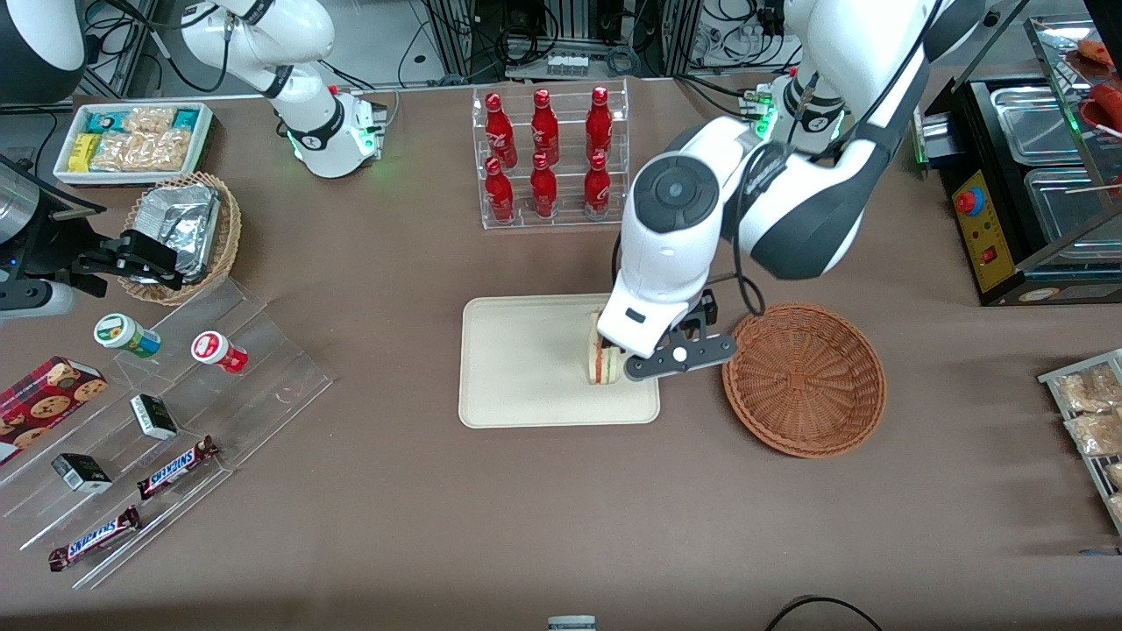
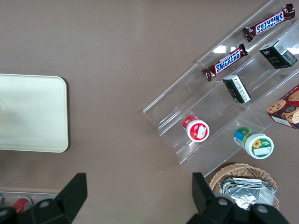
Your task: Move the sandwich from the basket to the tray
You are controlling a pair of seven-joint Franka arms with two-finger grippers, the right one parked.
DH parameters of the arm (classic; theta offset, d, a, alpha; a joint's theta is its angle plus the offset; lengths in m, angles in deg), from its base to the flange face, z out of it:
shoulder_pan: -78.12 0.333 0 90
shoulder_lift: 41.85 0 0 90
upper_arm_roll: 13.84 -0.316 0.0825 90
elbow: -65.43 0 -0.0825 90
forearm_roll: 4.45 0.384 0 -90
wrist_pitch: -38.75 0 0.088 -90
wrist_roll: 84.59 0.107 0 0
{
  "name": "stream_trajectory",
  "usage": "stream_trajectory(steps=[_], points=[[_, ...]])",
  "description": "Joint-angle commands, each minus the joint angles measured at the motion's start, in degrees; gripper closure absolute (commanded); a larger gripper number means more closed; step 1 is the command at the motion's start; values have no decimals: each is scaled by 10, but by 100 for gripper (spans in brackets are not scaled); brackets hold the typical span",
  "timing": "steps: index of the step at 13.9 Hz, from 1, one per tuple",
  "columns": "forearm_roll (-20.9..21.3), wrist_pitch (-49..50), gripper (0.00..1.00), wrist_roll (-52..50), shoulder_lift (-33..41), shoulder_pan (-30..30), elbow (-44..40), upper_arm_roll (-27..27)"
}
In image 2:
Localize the light tan wicker basket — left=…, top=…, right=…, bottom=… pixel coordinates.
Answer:
left=209, top=162, right=280, bottom=212

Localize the clear acrylic stepped display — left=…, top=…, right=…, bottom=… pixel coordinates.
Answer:
left=142, top=0, right=299, bottom=178

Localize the red chocolate cookie box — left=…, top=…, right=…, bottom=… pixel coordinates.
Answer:
left=266, top=84, right=299, bottom=130

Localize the small dark green box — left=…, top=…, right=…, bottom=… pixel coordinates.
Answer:
left=258, top=39, right=299, bottom=70
left=222, top=74, right=252, bottom=104

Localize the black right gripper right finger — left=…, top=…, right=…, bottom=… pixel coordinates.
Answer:
left=186, top=172, right=290, bottom=224

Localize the red lidded snack cup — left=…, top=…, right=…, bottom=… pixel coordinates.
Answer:
left=182, top=115, right=210, bottom=142

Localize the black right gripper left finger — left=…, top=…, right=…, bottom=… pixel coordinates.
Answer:
left=0, top=172, right=88, bottom=224

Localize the green lidded snack cup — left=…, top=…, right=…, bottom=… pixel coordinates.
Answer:
left=233, top=127, right=275, bottom=160

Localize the Snickers chocolate bar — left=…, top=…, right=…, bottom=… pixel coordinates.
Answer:
left=242, top=3, right=296, bottom=43
left=202, top=43, right=249, bottom=82

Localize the silver foil pack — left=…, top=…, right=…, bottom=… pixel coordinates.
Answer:
left=218, top=176, right=278, bottom=212

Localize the red soda bottle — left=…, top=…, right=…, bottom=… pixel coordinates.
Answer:
left=11, top=196, right=33, bottom=214

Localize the beige plastic serving tray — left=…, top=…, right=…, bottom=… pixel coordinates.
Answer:
left=0, top=73, right=69, bottom=154

